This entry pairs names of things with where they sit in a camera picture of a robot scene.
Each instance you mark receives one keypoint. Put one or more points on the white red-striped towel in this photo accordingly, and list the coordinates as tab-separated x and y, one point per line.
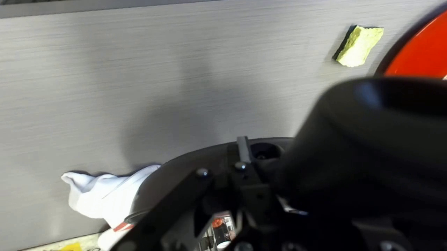
106	196

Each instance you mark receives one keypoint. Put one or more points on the black frying pan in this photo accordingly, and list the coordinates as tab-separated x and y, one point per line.
370	146

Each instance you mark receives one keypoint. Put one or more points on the large red plate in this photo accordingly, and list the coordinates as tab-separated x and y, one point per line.
420	50

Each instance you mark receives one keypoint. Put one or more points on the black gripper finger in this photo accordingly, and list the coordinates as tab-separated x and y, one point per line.
162	214

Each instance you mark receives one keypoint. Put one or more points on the yellow patterned placemat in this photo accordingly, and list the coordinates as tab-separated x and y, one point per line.
84	242

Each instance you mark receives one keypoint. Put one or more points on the yellow sponge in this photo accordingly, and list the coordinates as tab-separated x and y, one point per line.
356	44

